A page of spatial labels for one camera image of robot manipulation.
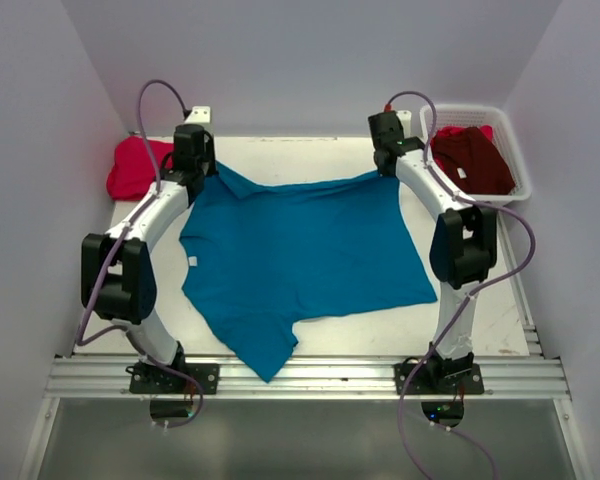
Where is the blue t shirt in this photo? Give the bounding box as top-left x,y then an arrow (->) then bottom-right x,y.
180,166 -> 437,381

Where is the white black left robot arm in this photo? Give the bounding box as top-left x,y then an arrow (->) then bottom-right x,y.
75,124 -> 217,376

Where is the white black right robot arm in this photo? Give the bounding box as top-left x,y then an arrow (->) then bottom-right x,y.
368,111 -> 497,395

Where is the folded pink t shirt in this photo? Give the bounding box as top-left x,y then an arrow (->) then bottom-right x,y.
106,136 -> 155,201

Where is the white plastic laundry basket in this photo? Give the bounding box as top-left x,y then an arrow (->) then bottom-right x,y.
420,104 -> 531,205

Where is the dark red t shirt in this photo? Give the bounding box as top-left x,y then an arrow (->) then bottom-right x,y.
431,125 -> 516,195

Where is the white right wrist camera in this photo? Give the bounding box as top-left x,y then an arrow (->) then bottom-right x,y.
396,110 -> 412,138

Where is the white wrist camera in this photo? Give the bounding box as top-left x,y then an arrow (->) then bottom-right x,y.
396,110 -> 412,138
184,106 -> 212,125

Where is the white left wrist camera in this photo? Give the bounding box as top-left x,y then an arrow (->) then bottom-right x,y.
184,106 -> 212,125

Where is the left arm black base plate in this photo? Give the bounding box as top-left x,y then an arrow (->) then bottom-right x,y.
125,362 -> 220,395

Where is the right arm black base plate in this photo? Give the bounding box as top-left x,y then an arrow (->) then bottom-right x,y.
405,356 -> 485,395

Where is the aluminium front rail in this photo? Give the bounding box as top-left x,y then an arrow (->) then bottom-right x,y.
44,355 -> 570,400

